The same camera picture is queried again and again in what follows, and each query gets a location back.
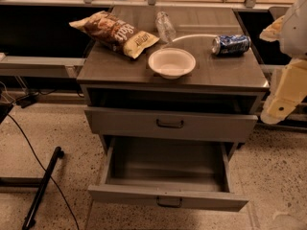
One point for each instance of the grey side table left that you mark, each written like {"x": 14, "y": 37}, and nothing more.
{"x": 41, "y": 67}

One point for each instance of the clear plastic bottle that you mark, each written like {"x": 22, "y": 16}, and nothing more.
{"x": 165, "y": 27}

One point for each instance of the grey bottom drawer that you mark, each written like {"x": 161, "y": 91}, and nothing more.
{"x": 167, "y": 173}

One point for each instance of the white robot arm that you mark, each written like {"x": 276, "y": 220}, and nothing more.
{"x": 293, "y": 41}

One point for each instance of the black stand leg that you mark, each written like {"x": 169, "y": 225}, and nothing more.
{"x": 29, "y": 221}

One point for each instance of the blue soda can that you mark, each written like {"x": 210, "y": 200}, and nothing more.
{"x": 226, "y": 45}

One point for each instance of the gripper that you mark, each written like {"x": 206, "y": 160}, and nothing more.
{"x": 295, "y": 33}

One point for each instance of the brown chip bag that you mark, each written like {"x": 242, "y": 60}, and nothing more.
{"x": 118, "y": 35}

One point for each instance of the grey drawer cabinet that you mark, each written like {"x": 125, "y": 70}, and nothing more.
{"x": 180, "y": 91}

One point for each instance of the white paper bowl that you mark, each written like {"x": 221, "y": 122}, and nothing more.
{"x": 171, "y": 63}

